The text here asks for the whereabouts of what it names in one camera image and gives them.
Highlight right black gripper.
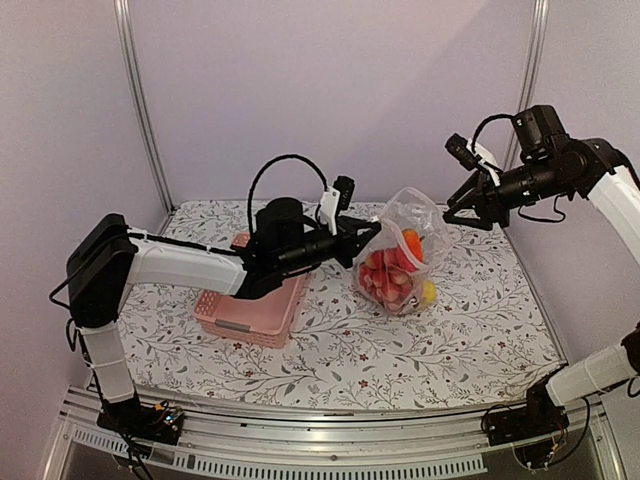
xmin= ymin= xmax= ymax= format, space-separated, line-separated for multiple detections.
xmin=442 ymin=155 xmax=569 ymax=231

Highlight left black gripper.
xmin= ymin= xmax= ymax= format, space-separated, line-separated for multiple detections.
xmin=276 ymin=215 xmax=380 ymax=275

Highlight red yellow toy fruit bunch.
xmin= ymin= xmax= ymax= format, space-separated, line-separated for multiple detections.
xmin=357 ymin=246 xmax=419 ymax=315

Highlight clear zip top bag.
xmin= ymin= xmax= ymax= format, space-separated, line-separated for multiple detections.
xmin=353 ymin=187 xmax=452 ymax=316

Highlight orange toy fruit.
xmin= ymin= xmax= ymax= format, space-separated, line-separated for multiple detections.
xmin=402 ymin=229 xmax=424 ymax=262

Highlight yellow toy pepper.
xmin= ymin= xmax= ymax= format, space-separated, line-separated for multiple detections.
xmin=420 ymin=280 xmax=437 ymax=307

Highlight pink plastic basket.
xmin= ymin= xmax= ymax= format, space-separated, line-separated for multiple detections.
xmin=193 ymin=232 xmax=311 ymax=349

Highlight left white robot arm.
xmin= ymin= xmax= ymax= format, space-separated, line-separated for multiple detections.
xmin=67 ymin=197 xmax=381 ymax=434

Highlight floral table mat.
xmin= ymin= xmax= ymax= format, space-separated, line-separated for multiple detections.
xmin=118 ymin=226 xmax=565 ymax=410

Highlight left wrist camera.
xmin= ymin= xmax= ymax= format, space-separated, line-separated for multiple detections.
xmin=315 ymin=175 xmax=355 ymax=236

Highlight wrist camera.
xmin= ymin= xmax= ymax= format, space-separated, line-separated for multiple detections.
xmin=445 ymin=133 xmax=503 ymax=187
xmin=315 ymin=175 xmax=355 ymax=236

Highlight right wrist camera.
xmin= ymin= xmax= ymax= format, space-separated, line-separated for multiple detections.
xmin=445 ymin=133 xmax=503 ymax=187

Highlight right black camera cable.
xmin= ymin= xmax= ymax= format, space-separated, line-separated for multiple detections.
xmin=472 ymin=113 xmax=516 ymax=146

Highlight black camera cable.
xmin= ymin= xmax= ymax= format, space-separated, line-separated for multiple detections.
xmin=247 ymin=153 xmax=331 ymax=236
xmin=472 ymin=113 xmax=516 ymax=146

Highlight left black camera cable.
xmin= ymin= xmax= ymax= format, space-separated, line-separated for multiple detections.
xmin=247 ymin=153 xmax=331 ymax=236

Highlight right aluminium corner post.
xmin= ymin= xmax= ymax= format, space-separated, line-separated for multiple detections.
xmin=502 ymin=0 xmax=550 ymax=170

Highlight aluminium corner post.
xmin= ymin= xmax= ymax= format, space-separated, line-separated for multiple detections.
xmin=113 ymin=0 xmax=175 ymax=214
xmin=502 ymin=0 xmax=550 ymax=170

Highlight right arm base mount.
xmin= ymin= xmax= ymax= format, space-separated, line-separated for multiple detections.
xmin=480 ymin=376 xmax=569 ymax=446

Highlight aluminium front rail frame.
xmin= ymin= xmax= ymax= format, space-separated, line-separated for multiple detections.
xmin=43 ymin=387 xmax=629 ymax=479

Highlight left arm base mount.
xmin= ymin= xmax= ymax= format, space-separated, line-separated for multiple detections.
xmin=97 ymin=393 xmax=185 ymax=446

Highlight left aluminium corner post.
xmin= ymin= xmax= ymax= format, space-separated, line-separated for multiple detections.
xmin=113 ymin=0 xmax=175 ymax=214

